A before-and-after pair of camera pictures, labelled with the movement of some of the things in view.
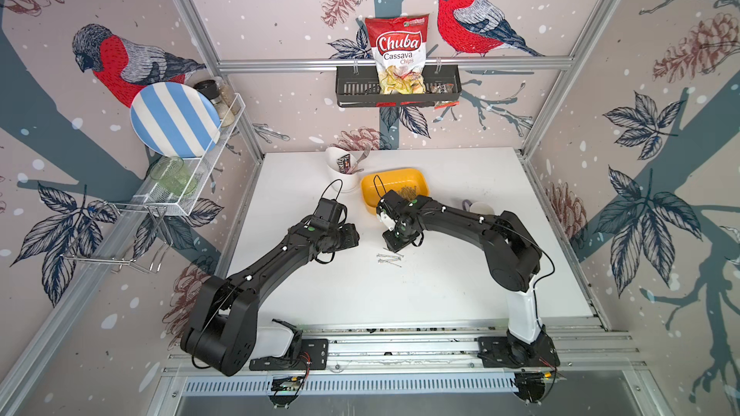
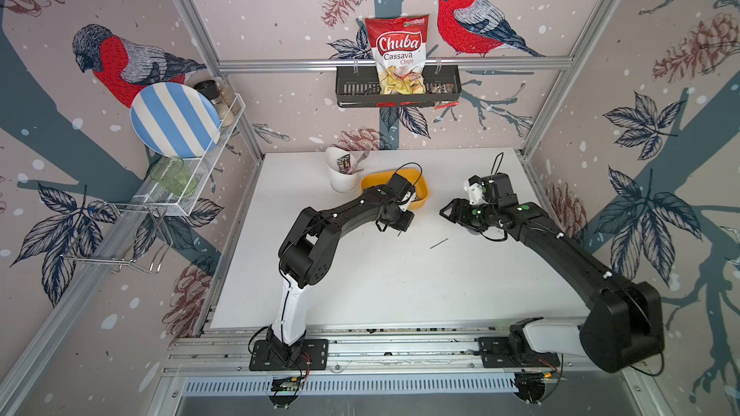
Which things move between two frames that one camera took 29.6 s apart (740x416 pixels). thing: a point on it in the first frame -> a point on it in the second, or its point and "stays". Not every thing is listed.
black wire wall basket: x=358 y=87 stays
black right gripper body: x=395 y=239 -> x=481 y=216
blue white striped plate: x=174 y=120 stays
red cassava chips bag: x=399 y=46 stays
